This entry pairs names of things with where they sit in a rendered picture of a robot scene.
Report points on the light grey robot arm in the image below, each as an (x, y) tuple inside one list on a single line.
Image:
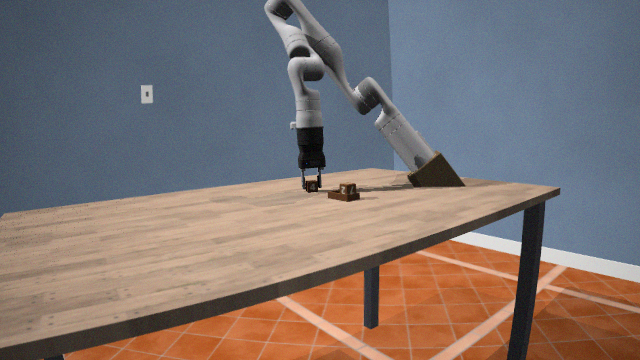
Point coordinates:
[(306, 65)]

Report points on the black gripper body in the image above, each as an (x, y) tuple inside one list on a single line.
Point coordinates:
[(309, 138)]

